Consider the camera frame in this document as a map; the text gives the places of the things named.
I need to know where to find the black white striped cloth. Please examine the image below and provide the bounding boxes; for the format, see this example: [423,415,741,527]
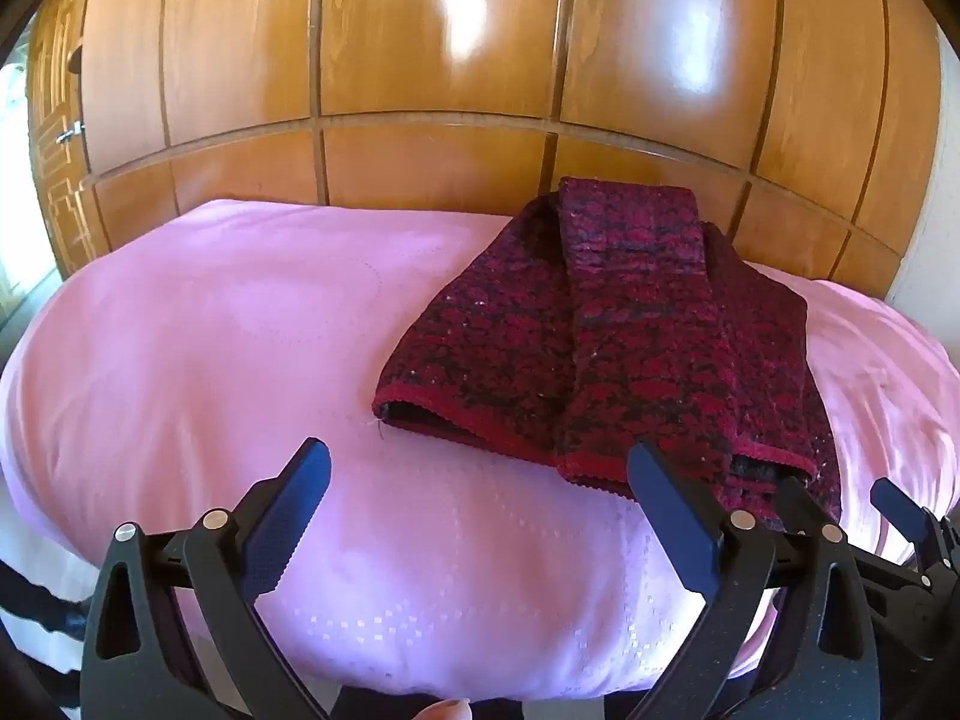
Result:
[0,532,102,720]

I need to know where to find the pink bed sheet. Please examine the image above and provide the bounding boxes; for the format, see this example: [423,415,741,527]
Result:
[2,199,953,700]

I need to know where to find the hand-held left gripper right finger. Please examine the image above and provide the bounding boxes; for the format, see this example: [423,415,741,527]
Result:
[626,441,880,720]

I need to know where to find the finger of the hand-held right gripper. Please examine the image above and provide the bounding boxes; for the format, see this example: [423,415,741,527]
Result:
[776,476,841,533]
[870,476,947,565]

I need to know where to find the wooden panelled wardrobe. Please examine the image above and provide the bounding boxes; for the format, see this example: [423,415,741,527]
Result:
[79,0,944,278]

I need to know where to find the red black knit sweater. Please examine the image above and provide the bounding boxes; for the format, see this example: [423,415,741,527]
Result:
[373,177,842,522]

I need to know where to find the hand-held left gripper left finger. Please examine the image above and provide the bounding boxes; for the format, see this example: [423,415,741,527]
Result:
[81,437,332,720]

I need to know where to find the carved wooden door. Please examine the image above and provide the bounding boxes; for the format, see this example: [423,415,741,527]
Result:
[26,0,110,275]

